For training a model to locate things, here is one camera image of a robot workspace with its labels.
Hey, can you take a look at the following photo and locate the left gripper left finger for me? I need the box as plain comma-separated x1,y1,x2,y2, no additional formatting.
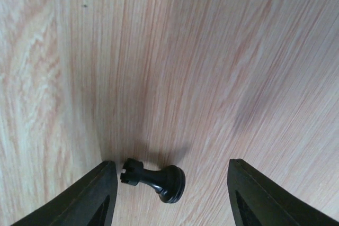
14,161,118,225

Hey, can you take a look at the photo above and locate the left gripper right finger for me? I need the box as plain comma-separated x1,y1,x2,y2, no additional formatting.
228,159,338,225

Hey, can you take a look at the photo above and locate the black chess piece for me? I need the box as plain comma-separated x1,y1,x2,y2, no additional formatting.
120,158,186,204

